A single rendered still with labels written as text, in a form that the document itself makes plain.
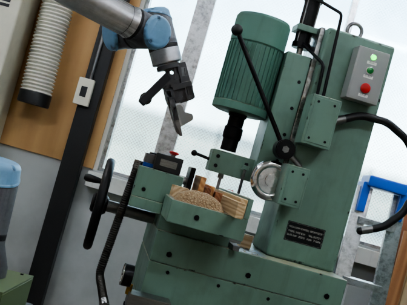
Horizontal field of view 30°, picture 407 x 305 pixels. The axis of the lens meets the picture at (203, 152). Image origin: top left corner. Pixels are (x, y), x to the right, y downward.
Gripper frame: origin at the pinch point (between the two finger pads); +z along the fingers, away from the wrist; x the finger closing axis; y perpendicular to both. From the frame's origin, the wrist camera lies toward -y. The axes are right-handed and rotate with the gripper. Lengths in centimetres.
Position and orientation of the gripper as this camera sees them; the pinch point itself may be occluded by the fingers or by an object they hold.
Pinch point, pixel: (177, 132)
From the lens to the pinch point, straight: 224.5
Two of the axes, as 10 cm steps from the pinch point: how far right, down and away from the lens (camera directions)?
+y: 9.6, -2.5, 1.2
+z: 2.5, 9.7, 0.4
